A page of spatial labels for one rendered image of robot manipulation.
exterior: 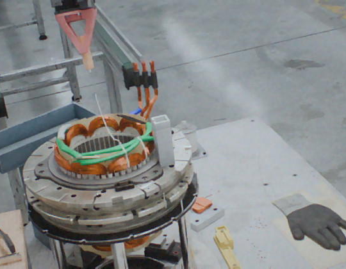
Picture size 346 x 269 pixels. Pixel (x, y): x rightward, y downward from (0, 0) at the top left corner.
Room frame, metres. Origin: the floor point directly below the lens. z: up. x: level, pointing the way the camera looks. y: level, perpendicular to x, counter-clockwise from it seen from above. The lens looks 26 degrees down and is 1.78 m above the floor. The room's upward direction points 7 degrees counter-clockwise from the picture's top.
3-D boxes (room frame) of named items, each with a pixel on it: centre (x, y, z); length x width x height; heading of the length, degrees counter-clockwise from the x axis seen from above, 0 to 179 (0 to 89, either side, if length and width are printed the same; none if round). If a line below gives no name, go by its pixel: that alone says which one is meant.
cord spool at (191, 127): (1.85, -0.03, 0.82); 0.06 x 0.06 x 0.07
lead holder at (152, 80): (1.38, 0.04, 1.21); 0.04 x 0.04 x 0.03; 10
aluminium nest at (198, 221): (1.54, -0.02, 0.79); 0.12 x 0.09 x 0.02; 40
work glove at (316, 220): (1.45, -0.29, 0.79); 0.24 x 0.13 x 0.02; 15
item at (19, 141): (1.53, 0.29, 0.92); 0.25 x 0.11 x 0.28; 124
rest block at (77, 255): (1.36, 0.22, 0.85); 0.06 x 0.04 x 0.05; 146
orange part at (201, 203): (1.56, -0.03, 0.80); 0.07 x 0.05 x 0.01; 40
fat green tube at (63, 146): (1.26, 0.19, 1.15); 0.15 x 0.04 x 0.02; 10
